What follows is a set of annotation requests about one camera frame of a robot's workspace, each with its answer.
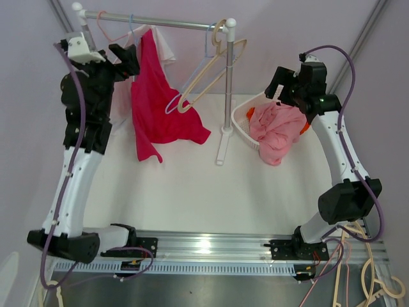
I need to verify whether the pink wire hanger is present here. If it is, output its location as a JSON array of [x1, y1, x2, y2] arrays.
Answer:
[[96, 10, 128, 43]]

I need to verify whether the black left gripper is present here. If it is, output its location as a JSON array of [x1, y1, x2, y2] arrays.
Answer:
[[66, 43, 140, 118]]

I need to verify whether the white perforated plastic basket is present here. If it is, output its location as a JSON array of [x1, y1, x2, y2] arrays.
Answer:
[[231, 93, 271, 151]]

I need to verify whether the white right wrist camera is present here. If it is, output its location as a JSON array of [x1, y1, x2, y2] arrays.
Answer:
[[298, 53, 321, 63]]

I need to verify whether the beige hangers pile right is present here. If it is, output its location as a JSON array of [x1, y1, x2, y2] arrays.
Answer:
[[332, 220, 406, 307]]

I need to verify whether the white slotted cable duct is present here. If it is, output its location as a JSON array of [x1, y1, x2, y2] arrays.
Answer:
[[74, 259, 296, 276]]

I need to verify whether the silver clothes rack rail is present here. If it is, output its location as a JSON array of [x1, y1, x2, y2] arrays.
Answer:
[[85, 10, 215, 31]]

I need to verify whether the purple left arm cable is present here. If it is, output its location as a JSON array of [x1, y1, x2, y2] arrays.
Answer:
[[40, 43, 154, 290]]

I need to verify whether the blue plastic hanger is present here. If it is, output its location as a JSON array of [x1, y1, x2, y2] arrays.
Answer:
[[164, 22, 216, 115]]

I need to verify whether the beige hanger bottom left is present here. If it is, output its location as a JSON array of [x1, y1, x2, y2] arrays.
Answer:
[[37, 280, 64, 307]]

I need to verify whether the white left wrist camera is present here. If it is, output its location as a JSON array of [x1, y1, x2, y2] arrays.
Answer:
[[66, 31, 105, 65]]

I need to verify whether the magenta t shirt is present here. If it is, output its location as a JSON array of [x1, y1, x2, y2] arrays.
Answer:
[[131, 30, 210, 162]]

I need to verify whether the white rack base foot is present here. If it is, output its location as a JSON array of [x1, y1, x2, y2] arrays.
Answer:
[[215, 127, 233, 166]]

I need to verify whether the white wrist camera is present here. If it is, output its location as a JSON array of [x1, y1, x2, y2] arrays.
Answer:
[[298, 53, 321, 63], [66, 31, 105, 65]]

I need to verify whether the pink t shirt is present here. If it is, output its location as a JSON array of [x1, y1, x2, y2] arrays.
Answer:
[[249, 102, 307, 166]]

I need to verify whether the silver rack upright pole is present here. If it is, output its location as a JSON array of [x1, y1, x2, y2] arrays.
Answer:
[[222, 18, 236, 134]]

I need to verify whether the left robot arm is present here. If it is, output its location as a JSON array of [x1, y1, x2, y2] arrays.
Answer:
[[27, 40, 140, 264]]

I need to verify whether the orange t shirt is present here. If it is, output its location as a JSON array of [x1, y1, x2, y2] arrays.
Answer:
[[246, 107, 310, 135]]

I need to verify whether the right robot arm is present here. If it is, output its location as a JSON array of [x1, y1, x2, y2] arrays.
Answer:
[[265, 61, 382, 261]]

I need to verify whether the aluminium mounting rail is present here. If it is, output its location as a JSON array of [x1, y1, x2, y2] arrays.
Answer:
[[40, 227, 389, 264]]

